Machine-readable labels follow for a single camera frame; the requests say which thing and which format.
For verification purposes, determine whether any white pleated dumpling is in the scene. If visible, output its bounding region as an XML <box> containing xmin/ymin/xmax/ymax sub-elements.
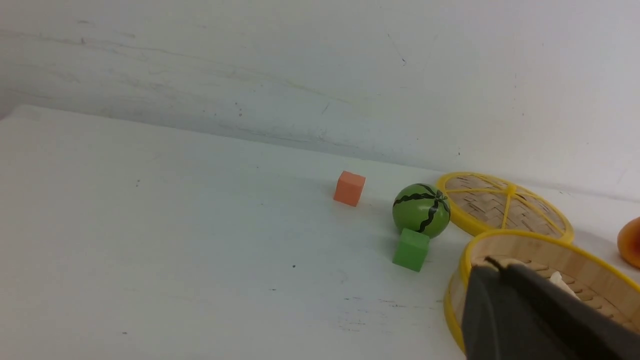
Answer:
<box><xmin>549</xmin><ymin>271</ymin><xmax>580</xmax><ymax>301</ymax></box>

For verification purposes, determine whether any orange toy pear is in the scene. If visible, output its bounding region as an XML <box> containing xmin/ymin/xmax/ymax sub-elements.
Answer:
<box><xmin>617</xmin><ymin>217</ymin><xmax>640</xmax><ymax>269</ymax></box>

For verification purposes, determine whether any orange cube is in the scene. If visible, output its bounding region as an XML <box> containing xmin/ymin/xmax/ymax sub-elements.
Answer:
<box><xmin>333</xmin><ymin>170</ymin><xmax>366</xmax><ymax>207</ymax></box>

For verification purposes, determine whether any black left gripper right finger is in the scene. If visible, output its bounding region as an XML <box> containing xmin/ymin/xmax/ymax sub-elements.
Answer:
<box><xmin>502</xmin><ymin>264</ymin><xmax>639</xmax><ymax>360</ymax></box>

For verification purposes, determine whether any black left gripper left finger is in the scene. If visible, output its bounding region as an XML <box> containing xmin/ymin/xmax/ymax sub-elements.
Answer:
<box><xmin>461</xmin><ymin>256</ymin><xmax>556</xmax><ymax>360</ymax></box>

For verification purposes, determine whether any bamboo steamer lid yellow rim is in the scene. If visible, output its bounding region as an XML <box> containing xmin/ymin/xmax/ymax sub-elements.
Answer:
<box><xmin>436</xmin><ymin>172</ymin><xmax>575</xmax><ymax>244</ymax></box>

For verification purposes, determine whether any green cube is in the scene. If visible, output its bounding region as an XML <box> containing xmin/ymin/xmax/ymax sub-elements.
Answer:
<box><xmin>392</xmin><ymin>228</ymin><xmax>431</xmax><ymax>272</ymax></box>

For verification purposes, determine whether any toy watermelon ball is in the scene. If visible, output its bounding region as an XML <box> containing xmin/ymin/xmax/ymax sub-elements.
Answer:
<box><xmin>391</xmin><ymin>183</ymin><xmax>451</xmax><ymax>239</ymax></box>

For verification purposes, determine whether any bamboo steamer tray yellow rim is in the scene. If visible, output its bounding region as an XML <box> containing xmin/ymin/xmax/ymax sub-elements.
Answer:
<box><xmin>444</xmin><ymin>230</ymin><xmax>640</xmax><ymax>350</ymax></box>

